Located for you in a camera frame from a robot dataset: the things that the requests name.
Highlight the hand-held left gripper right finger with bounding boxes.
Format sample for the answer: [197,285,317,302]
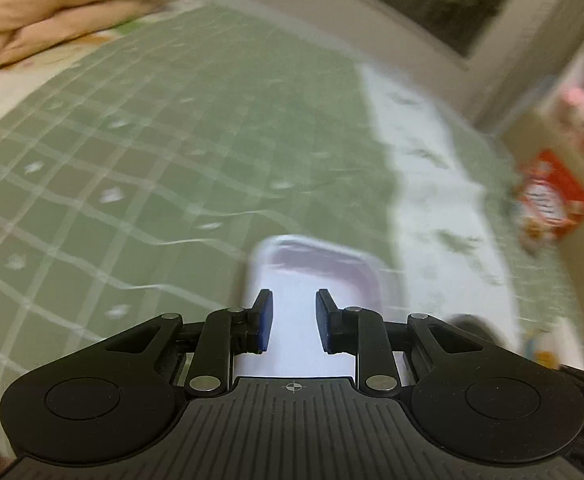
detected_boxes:
[315,288,478,397]

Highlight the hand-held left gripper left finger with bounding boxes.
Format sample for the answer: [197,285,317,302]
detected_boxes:
[106,288,276,397]

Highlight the red tray with lilac inside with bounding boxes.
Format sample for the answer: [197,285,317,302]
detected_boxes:
[244,235,405,378]

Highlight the white printed runner cloth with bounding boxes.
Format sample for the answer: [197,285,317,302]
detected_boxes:
[357,62,528,356]

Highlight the green checked bedsheet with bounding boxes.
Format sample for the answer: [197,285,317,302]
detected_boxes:
[0,0,584,451]

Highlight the red cereal bag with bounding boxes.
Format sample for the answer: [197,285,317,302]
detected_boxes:
[512,149,584,253]

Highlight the colourful printed white sheet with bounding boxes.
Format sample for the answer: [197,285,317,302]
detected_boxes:
[82,0,193,46]

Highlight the beige curtain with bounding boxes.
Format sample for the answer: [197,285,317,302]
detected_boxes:
[472,0,584,136]

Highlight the orange quilt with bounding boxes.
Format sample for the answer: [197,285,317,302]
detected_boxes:
[0,0,197,81]

